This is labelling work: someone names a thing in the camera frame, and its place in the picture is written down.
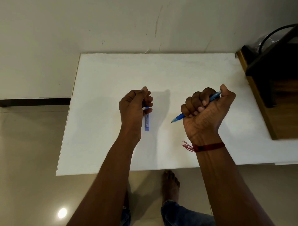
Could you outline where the person's right forearm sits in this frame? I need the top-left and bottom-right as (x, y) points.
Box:
(195, 145), (275, 226)

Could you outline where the person's right hand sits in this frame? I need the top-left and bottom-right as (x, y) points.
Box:
(181, 84), (236, 147)

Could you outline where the blue jeans leg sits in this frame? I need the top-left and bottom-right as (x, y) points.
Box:
(160, 199), (216, 226)
(120, 190), (131, 226)

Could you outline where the blue pen cap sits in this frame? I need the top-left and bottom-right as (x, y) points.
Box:
(144, 107), (150, 131)

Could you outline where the dark wooden cabinet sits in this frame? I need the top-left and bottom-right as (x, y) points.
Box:
(236, 23), (298, 140)

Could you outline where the person's bare foot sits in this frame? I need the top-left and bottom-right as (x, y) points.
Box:
(161, 170), (181, 203)

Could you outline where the person's left hand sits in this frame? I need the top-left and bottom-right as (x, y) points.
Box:
(119, 86), (154, 143)

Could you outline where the black cable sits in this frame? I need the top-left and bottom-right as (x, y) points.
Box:
(258, 23), (298, 54)

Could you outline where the clear plastic bag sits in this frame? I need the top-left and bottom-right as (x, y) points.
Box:
(253, 34), (281, 54)

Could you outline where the person's left forearm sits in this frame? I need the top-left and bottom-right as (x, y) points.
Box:
(67, 136), (142, 226)

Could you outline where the blue ballpoint pen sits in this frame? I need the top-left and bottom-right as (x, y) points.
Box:
(170, 91), (222, 123)

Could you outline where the red thread wristband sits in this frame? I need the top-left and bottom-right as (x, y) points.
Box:
(182, 141), (225, 153)

